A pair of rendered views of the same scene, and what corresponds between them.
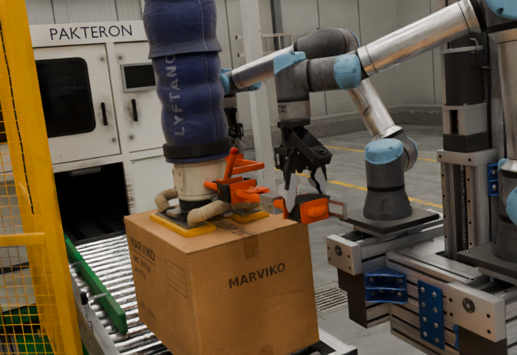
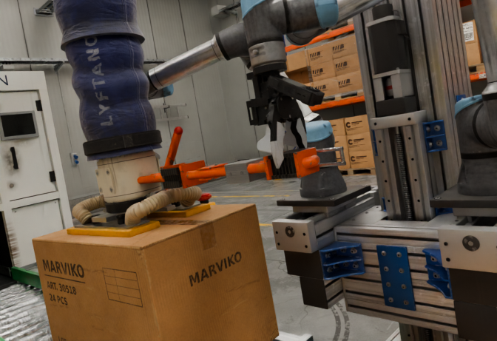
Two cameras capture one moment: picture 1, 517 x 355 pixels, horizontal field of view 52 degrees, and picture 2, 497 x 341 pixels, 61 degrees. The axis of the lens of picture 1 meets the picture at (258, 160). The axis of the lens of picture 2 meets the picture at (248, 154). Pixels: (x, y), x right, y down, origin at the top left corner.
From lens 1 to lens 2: 55 cm
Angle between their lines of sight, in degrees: 20
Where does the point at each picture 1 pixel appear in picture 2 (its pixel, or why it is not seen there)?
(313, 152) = (305, 89)
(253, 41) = not seen: hidden behind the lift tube
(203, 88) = (131, 74)
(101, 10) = not seen: outside the picture
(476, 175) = (416, 134)
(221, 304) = (184, 307)
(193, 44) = (117, 24)
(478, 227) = (424, 183)
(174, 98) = (97, 85)
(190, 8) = not seen: outside the picture
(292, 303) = (251, 295)
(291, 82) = (267, 19)
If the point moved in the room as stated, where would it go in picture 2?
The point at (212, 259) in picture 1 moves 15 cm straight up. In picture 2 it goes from (170, 252) to (159, 189)
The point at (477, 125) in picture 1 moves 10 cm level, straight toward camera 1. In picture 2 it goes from (407, 89) to (420, 86)
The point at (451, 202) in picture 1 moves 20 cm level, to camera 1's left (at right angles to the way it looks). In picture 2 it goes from (390, 166) to (333, 179)
